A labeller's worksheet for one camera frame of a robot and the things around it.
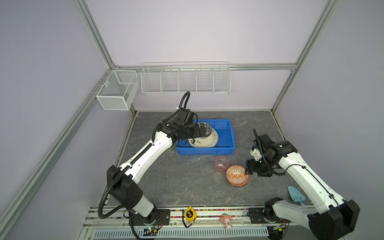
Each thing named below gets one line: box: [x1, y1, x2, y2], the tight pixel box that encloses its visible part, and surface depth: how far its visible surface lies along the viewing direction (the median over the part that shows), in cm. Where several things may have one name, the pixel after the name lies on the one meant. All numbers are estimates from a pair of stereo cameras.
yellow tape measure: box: [181, 206, 198, 228], surface depth 75 cm
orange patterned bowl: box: [226, 165, 250, 187], surface depth 84 cm
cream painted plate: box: [188, 128, 219, 148], surface depth 100 cm
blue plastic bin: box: [176, 119, 236, 156], surface depth 98 cm
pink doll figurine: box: [220, 213, 233, 229], surface depth 72 cm
